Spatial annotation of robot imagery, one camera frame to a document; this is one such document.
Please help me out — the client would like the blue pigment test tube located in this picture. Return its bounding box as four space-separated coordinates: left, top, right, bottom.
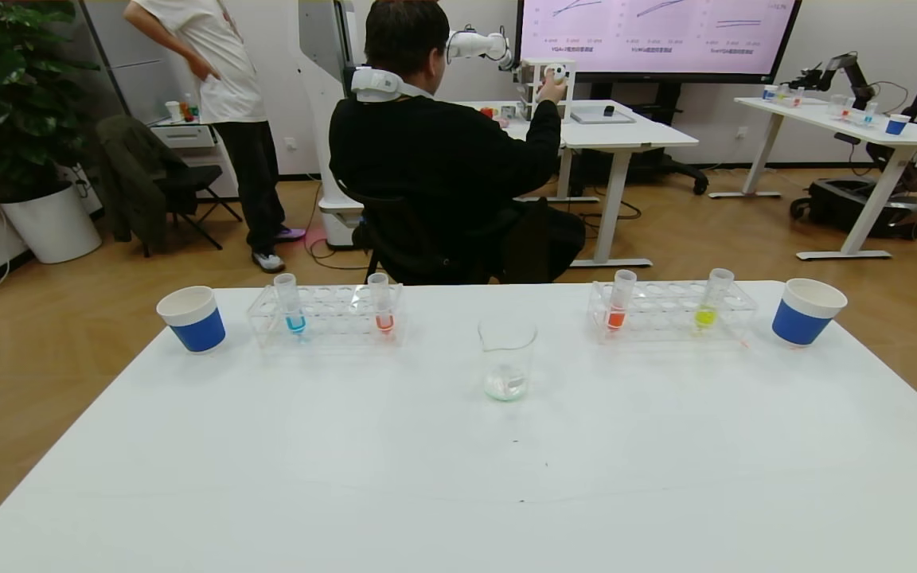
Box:
273 273 307 336

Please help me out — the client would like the yellow pigment test tube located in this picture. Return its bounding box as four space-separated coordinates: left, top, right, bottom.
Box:
693 268 736 333

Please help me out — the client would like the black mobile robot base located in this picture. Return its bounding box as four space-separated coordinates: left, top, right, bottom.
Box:
790 177 917 241

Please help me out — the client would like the orange pigment test tube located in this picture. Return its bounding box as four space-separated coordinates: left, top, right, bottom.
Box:
606 269 638 332
368 272 396 335

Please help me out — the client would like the clear glass beaker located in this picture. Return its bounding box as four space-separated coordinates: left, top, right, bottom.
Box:
478 316 539 403

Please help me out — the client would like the clear acrylic test tube rack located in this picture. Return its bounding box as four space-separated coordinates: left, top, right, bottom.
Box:
588 279 759 345
247 283 408 351

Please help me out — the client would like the black office chair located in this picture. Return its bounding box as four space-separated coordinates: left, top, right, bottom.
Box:
337 179 551 285

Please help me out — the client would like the seated person black sweater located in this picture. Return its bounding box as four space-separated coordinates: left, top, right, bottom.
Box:
329 0 587 285

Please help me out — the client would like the grey tablet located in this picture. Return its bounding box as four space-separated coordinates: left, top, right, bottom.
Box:
570 107 636 125

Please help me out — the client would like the white neck massager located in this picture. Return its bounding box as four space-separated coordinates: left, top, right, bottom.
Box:
350 67 405 103

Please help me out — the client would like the white double desk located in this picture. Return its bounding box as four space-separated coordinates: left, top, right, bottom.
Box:
443 99 700 268

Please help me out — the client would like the black display stand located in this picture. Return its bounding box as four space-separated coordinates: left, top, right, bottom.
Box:
570 80 710 196

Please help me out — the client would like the blue white paper cup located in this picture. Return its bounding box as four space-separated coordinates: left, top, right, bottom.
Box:
771 278 849 349
156 286 227 354

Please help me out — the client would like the black folding chair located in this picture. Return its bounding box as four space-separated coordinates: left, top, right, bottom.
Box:
152 163 243 258

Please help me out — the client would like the standing person white shirt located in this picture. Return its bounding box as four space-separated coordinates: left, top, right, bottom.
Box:
123 0 307 274

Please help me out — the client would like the dark green jacket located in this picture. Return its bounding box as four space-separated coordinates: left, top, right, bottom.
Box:
96 115 189 249

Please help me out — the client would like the white standing desk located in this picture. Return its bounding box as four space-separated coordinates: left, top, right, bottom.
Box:
709 95 917 261

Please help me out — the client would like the white plant pot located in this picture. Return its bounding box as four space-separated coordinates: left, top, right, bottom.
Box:
0 181 103 265

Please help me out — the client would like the green leafy plant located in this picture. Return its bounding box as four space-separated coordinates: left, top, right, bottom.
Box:
0 0 101 204

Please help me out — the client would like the white small shelf frame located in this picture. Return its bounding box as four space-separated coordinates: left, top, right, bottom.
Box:
520 57 577 122

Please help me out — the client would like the large wall display screen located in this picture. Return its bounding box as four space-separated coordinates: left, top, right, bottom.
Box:
515 0 803 84

